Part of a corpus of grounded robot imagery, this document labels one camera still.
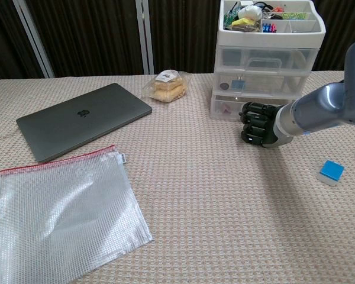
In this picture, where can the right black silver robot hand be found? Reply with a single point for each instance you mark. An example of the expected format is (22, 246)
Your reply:
(257, 118)

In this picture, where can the blue white eraser block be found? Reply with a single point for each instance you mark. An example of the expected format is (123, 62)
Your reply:
(331, 171)

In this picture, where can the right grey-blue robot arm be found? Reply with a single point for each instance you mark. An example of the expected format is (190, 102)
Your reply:
(322, 109)

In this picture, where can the small pink item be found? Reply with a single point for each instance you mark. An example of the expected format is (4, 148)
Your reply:
(226, 110)

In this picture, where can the blue binder clip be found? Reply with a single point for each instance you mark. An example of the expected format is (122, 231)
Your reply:
(237, 84)

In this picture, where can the dark round disc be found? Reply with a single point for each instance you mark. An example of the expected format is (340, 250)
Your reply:
(224, 86)

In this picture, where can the brown snack packet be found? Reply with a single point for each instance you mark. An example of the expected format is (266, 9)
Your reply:
(244, 27)

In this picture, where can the small blue clips cluster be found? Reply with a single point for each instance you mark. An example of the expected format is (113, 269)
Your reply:
(268, 27)

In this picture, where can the bagged bread in clear wrapper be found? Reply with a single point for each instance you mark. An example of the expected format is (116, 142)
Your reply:
(167, 87)

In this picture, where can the beige woven tablecloth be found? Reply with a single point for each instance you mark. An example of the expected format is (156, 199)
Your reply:
(195, 192)

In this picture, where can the small yellow item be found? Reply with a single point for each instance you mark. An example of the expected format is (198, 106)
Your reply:
(244, 22)

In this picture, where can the small green packet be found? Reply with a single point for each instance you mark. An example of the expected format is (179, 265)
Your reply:
(229, 19)

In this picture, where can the white crumpled wad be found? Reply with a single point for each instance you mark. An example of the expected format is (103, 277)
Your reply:
(250, 12)

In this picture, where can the green patterned packet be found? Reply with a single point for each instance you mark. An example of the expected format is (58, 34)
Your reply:
(296, 15)

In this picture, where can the small red packet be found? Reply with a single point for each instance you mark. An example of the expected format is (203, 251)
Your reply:
(278, 10)

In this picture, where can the small white card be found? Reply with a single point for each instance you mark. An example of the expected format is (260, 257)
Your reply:
(246, 3)

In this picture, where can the grey closed laptop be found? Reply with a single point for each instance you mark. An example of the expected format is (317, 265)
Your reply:
(80, 121)

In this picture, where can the clear mesh pouch red zipper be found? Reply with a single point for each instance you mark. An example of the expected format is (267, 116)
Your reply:
(56, 216)

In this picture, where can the white drawer organizer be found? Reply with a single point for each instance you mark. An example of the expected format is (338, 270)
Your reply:
(269, 40)

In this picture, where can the grey partition frame post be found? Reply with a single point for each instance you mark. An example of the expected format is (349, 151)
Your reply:
(145, 35)
(32, 38)

